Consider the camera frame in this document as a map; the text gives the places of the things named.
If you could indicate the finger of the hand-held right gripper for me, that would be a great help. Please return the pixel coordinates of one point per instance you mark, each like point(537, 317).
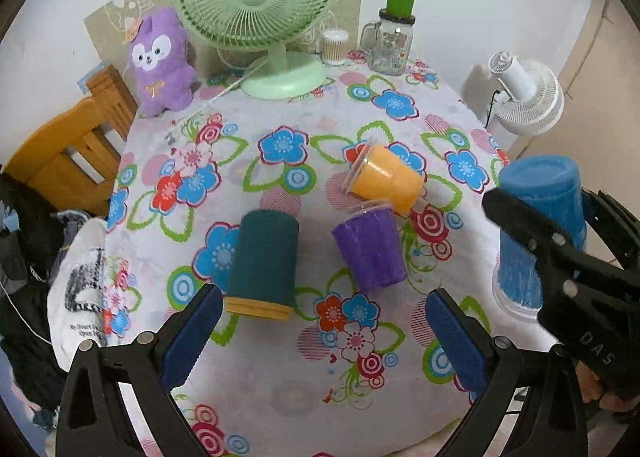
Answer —
point(530, 229)
point(612, 222)

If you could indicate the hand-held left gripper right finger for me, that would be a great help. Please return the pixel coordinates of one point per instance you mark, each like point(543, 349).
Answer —
point(458, 339)

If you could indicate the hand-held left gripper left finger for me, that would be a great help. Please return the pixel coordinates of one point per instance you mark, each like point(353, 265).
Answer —
point(189, 332)

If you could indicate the blue cup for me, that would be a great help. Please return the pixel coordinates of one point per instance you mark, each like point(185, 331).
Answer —
point(542, 177)

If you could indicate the dark green cup yellow rim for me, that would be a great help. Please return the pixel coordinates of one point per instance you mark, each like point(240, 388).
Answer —
point(265, 257)

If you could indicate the purple cup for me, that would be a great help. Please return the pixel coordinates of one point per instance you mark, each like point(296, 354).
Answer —
point(371, 252)

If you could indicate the orange cup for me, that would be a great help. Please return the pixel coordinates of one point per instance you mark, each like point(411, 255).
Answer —
point(390, 181)

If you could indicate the person's right hand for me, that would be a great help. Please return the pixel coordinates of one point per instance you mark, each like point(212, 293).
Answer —
point(592, 387)

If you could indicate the white fan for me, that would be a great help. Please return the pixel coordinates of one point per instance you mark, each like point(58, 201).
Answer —
point(530, 97)

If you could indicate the white printed bag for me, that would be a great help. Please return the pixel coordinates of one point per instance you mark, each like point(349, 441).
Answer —
point(75, 262)

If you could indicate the dark clothing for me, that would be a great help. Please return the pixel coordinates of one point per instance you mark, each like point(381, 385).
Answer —
point(25, 252)

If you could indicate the floral tablecloth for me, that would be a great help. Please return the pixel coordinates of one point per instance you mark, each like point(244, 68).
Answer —
point(310, 177)

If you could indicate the glass mug jar green lid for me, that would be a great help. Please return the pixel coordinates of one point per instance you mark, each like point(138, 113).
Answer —
point(391, 48)

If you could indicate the wooden chair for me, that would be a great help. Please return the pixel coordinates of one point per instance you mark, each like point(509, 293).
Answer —
point(52, 147)

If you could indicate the purple plush toy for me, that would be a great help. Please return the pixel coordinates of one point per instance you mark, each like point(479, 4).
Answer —
point(160, 72)

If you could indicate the cotton swab container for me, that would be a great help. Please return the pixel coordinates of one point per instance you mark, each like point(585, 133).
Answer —
point(334, 48)

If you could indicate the beige patterned board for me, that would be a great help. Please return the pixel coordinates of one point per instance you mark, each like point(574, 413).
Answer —
point(112, 24)

